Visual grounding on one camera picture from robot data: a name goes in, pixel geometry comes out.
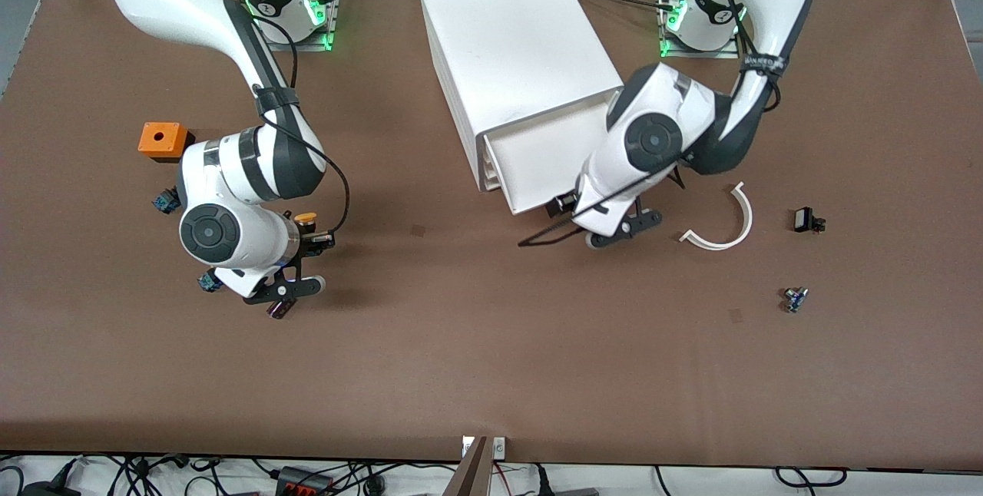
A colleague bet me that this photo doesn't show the white drawer cabinet shell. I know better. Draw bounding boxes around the white drawer cabinet shell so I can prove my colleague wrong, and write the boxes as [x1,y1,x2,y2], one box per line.
[418,0,624,193]

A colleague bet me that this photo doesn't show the black looped floor cable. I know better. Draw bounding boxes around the black looped floor cable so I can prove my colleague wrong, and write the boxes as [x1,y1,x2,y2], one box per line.
[774,466,850,491]

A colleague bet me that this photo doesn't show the brown wooden post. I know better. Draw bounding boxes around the brown wooden post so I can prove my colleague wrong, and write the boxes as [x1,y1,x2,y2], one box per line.
[443,436,492,496]

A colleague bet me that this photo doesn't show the black power strip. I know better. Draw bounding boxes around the black power strip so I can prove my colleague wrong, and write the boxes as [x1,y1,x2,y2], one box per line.
[275,466,336,496]

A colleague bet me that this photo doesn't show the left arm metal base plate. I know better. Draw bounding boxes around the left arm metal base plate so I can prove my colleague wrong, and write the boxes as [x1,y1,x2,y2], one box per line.
[659,0,742,60]

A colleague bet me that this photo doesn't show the white curved plastic strip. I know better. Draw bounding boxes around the white curved plastic strip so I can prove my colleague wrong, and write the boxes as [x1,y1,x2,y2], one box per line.
[679,181,754,251]

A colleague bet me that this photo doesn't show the orange push button switch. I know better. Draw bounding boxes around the orange push button switch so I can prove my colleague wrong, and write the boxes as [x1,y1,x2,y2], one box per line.
[295,211,334,250]

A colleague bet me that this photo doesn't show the orange button enclosure box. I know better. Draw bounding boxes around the orange button enclosure box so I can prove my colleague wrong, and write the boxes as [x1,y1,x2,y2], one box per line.
[137,122,193,164]

